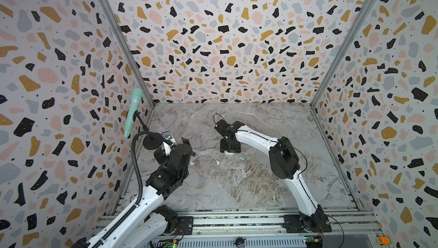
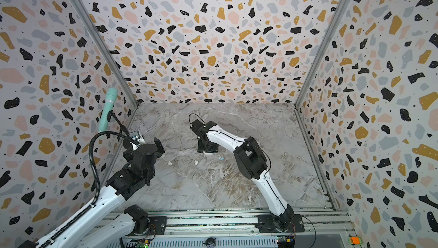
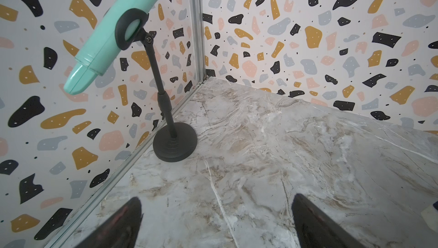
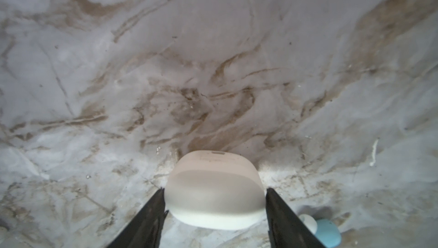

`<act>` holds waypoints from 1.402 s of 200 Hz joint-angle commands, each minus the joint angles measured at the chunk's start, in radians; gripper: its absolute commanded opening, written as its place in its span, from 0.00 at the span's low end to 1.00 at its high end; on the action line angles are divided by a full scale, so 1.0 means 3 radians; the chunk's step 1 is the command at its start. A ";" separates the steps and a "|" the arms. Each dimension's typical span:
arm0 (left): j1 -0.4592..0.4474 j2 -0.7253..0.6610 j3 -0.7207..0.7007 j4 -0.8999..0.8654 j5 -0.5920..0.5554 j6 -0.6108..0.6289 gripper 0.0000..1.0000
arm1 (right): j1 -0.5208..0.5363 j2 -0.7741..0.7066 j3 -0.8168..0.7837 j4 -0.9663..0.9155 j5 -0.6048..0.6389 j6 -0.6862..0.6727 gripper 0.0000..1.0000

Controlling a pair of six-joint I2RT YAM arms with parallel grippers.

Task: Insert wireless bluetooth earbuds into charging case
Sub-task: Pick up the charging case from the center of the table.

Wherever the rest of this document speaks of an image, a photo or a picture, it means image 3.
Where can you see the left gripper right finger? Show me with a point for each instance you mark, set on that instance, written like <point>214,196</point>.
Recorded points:
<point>315,229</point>

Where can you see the mint green microphone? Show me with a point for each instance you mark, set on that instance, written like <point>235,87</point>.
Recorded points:
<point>100,50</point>

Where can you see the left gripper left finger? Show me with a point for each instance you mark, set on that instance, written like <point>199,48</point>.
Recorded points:
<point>120,230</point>

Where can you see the black microphone stand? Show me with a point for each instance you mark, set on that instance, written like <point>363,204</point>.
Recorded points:
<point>176,141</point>

